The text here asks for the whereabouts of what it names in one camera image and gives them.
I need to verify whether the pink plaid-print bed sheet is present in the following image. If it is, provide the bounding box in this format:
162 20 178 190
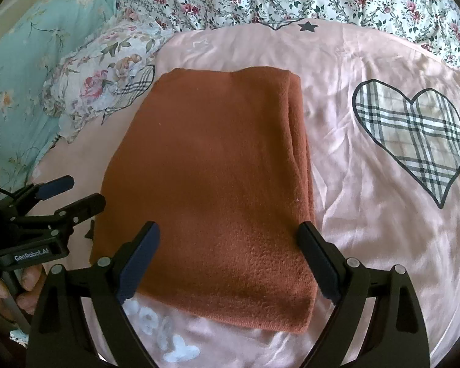
10 18 460 368

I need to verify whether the person's left hand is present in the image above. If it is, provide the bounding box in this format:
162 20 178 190
0 263 47 334

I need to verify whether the teal floral bed sheet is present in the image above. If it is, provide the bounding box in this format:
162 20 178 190
0 0 128 186

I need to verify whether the rust orange knit garment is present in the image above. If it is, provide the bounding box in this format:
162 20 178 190
90 67 318 334

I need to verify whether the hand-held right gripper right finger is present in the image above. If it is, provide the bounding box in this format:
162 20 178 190
296 221 432 368

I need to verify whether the ruffled floral pillow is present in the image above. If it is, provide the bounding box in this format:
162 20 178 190
41 21 174 145

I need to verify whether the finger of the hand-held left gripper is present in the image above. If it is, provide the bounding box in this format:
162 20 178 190
46 193 107 235
12 175 76 211

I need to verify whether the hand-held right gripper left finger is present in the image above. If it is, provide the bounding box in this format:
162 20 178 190
25 221 161 368

